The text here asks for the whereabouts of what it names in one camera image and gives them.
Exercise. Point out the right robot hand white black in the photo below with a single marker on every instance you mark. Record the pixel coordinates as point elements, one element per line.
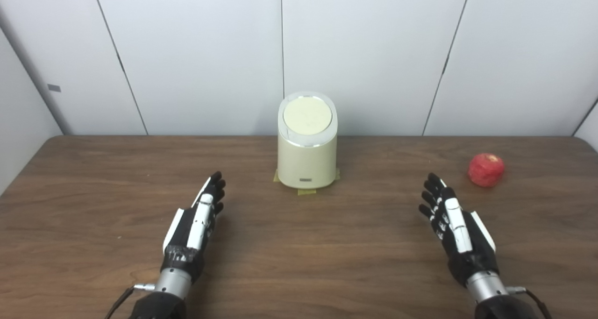
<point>469,258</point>

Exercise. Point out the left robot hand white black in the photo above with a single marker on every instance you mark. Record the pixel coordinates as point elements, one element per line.
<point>180,253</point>

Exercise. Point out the red apple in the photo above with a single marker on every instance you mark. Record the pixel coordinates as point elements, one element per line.
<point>486,170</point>

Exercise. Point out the cream-colored bin body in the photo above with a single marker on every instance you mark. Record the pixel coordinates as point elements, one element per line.
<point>306,162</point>

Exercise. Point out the cream round bin lid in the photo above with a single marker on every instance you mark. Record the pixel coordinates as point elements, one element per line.
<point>307,116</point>

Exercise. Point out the yellow tape piece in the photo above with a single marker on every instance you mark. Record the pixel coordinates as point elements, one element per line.
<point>276,176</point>
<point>307,191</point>

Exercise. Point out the small grey wall label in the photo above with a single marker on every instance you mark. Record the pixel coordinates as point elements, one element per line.
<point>54,88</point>

